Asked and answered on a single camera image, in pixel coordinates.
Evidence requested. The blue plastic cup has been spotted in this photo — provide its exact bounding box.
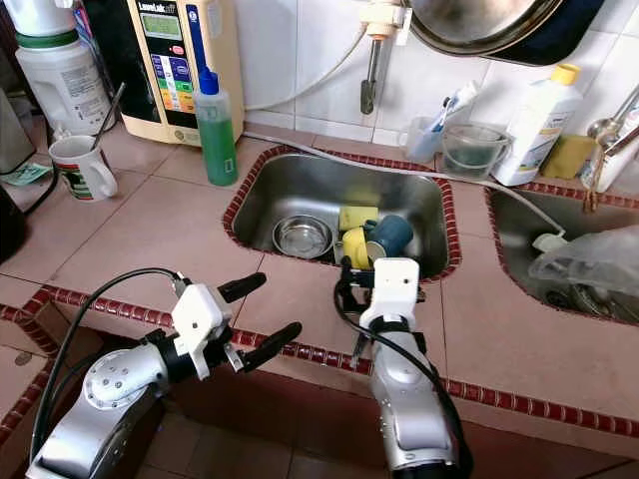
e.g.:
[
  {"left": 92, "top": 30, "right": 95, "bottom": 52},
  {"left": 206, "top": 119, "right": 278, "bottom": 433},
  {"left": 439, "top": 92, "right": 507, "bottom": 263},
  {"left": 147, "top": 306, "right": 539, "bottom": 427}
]
[{"left": 364, "top": 214, "right": 414, "bottom": 262}]

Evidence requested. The steel bowl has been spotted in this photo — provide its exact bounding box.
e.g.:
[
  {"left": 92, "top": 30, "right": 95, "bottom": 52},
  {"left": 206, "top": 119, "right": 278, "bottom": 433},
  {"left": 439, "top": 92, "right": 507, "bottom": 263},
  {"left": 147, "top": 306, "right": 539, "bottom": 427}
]
[{"left": 272, "top": 215, "right": 333, "bottom": 260}]

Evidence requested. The white diverter hose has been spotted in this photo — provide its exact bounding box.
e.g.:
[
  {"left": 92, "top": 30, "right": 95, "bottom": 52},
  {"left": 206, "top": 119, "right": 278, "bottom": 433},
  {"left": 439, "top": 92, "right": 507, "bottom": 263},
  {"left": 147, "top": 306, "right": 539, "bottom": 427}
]
[{"left": 242, "top": 25, "right": 368, "bottom": 113}]

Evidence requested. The clear grey storage container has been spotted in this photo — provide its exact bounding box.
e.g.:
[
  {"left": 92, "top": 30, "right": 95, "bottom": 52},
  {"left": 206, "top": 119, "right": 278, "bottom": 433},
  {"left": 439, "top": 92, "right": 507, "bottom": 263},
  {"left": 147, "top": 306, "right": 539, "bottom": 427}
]
[{"left": 0, "top": 90, "right": 33, "bottom": 176}]

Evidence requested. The mustard yellow sponge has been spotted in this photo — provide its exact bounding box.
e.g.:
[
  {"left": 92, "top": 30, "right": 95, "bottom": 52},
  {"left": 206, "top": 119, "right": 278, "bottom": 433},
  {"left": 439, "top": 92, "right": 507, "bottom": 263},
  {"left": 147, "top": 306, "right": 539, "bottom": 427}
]
[{"left": 541, "top": 134, "right": 598, "bottom": 181}]

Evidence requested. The green paper slip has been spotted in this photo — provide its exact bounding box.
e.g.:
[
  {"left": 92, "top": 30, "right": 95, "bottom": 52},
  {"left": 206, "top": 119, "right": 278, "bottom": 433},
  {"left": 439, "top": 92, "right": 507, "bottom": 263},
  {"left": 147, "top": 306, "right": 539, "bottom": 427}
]
[{"left": 5, "top": 162, "right": 53, "bottom": 188}]

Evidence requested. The bright yellow sponge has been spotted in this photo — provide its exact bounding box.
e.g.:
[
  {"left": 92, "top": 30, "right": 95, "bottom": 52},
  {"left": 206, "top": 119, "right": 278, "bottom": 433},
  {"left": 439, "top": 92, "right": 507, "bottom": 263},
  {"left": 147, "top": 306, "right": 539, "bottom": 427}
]
[{"left": 337, "top": 205, "right": 380, "bottom": 236}]

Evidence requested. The white jar green lid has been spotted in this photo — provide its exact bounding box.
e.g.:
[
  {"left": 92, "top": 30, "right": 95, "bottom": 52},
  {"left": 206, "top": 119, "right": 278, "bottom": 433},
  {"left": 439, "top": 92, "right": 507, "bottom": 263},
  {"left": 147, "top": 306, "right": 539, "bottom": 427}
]
[{"left": 15, "top": 30, "right": 114, "bottom": 138}]

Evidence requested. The white detergent bottle yellow cap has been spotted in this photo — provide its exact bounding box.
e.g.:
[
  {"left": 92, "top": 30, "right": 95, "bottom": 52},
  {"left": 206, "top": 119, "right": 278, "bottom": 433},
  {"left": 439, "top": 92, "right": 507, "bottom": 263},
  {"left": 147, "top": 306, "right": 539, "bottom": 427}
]
[{"left": 492, "top": 62, "right": 585, "bottom": 188}]

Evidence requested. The clear plastic handled cup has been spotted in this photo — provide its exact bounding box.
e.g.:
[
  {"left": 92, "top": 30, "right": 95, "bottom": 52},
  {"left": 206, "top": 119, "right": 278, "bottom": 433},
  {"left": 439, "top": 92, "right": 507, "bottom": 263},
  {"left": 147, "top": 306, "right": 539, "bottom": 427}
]
[{"left": 439, "top": 122, "right": 508, "bottom": 181}]

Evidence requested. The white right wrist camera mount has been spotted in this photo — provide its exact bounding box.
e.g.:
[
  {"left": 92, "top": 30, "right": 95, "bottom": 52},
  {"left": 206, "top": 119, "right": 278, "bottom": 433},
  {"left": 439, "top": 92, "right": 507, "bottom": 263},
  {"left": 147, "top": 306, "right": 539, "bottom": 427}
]
[{"left": 359, "top": 257, "right": 422, "bottom": 335}]

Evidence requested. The blue white toothbrush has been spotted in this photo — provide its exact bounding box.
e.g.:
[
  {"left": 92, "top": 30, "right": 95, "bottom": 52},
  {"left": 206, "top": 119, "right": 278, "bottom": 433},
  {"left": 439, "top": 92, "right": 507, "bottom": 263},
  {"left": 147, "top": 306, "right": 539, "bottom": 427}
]
[{"left": 427, "top": 92, "right": 465, "bottom": 133}]

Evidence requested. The steel sink basin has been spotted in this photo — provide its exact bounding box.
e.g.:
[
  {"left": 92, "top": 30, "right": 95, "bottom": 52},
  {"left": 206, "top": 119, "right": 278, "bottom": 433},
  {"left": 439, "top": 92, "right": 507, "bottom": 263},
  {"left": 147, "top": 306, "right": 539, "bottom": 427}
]
[
  {"left": 484, "top": 183, "right": 639, "bottom": 325},
  {"left": 223, "top": 146, "right": 462, "bottom": 281}
]

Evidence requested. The long metal stirring spoon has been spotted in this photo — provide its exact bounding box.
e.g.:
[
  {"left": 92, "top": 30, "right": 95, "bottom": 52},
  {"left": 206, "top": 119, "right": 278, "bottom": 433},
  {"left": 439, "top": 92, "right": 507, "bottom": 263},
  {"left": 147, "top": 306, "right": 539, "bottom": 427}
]
[{"left": 93, "top": 82, "right": 127, "bottom": 141}]

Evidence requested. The white faucet diverter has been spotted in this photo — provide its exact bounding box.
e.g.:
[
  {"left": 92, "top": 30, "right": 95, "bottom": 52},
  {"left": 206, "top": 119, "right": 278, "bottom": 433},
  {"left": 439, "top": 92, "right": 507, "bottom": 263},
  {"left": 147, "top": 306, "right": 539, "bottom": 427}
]
[{"left": 359, "top": 0, "right": 412, "bottom": 42}]

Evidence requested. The green soap bottle blue cap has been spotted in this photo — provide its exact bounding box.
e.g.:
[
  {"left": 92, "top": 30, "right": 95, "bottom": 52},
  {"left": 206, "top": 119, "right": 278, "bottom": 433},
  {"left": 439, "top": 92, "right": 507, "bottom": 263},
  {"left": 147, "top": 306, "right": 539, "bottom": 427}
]
[{"left": 195, "top": 67, "right": 240, "bottom": 188}]

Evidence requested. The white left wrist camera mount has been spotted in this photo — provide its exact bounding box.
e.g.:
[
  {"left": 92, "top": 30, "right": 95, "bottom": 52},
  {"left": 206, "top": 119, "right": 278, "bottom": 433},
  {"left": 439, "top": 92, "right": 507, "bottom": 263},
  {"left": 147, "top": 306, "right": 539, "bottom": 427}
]
[{"left": 170, "top": 283, "right": 229, "bottom": 382}]

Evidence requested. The white toothpaste tube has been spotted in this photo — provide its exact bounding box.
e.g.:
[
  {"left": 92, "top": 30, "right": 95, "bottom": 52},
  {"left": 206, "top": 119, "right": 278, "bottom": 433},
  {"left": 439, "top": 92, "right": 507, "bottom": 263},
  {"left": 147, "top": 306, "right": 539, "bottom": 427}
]
[{"left": 447, "top": 80, "right": 480, "bottom": 113}]

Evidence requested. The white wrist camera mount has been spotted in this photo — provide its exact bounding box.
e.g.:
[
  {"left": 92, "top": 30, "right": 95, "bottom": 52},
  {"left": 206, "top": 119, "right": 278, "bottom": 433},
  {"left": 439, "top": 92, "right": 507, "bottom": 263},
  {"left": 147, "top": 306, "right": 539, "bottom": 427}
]
[
  {"left": 359, "top": 257, "right": 422, "bottom": 335},
  {"left": 170, "top": 283, "right": 229, "bottom": 382}
]

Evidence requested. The clear plastic bag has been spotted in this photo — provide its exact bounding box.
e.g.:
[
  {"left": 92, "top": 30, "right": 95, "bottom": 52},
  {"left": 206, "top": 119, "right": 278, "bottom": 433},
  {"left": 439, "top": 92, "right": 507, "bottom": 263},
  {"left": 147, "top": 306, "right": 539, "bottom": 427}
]
[{"left": 527, "top": 225, "right": 639, "bottom": 320}]

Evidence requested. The white printed mug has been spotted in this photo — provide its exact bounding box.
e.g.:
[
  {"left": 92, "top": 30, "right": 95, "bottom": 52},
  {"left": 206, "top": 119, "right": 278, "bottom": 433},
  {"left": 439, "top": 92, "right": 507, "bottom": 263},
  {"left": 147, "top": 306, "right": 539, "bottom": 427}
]
[{"left": 48, "top": 135, "right": 119, "bottom": 204}]

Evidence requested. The hanging dark blue pan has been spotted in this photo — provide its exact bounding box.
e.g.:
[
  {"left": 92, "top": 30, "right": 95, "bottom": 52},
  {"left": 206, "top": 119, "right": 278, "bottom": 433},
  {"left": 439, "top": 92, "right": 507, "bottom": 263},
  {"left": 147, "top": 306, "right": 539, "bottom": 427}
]
[{"left": 479, "top": 0, "right": 610, "bottom": 68}]

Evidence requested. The beige water ionizer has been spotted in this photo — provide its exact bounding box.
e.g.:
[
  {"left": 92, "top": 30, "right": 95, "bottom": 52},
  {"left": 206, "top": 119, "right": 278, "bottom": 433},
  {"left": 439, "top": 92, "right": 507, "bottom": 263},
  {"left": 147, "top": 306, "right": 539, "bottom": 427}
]
[{"left": 82, "top": 0, "right": 246, "bottom": 148}]

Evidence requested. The hanging steel wok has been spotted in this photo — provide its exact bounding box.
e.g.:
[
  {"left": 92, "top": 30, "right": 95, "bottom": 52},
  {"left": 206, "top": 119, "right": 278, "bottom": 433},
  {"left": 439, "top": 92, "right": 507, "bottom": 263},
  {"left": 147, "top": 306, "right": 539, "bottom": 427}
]
[{"left": 409, "top": 0, "right": 563, "bottom": 57}]

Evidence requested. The chrome wall faucet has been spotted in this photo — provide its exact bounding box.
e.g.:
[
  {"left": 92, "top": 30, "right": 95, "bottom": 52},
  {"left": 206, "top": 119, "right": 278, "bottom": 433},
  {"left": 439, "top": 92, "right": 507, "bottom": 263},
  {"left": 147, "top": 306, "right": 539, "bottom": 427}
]
[{"left": 359, "top": 30, "right": 387, "bottom": 116}]

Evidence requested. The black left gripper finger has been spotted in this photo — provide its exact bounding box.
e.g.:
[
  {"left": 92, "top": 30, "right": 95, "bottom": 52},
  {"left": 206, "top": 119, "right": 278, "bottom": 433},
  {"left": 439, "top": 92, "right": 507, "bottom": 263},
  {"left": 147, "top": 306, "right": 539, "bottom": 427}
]
[
  {"left": 242, "top": 320, "right": 304, "bottom": 375},
  {"left": 220, "top": 271, "right": 269, "bottom": 303}
]

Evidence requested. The clear toothbrush cup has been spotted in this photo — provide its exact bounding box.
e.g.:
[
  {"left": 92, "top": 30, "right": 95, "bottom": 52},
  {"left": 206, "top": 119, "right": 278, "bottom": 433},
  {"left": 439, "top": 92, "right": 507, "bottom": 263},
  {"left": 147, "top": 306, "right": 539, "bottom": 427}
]
[{"left": 397, "top": 115, "right": 448, "bottom": 164}]

